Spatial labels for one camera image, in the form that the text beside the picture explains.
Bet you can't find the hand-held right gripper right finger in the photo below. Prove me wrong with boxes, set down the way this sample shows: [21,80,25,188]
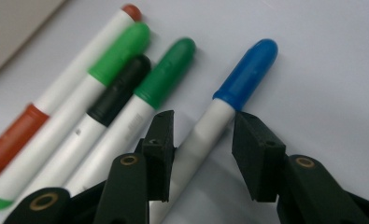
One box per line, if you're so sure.
[231,110,287,203]

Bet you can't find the white plastic storage bin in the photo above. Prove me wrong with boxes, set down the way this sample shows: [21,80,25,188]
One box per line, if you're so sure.
[0,0,68,82]

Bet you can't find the blue marker pen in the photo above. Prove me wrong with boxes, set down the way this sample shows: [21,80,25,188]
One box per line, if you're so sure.
[148,37,279,224]

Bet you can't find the red marker pen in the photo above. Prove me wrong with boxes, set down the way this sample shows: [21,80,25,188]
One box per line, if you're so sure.
[0,3,143,178]

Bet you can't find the dark green marker pen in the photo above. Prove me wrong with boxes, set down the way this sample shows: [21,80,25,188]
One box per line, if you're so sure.
[63,36,198,198]

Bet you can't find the black marker pen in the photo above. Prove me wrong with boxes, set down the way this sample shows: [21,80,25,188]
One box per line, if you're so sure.
[13,53,152,208]

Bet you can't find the light green marker pen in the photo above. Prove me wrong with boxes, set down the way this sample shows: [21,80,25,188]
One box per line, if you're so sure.
[0,21,151,212]

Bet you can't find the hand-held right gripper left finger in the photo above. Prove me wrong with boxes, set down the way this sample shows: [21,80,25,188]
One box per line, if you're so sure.
[135,109,177,203]

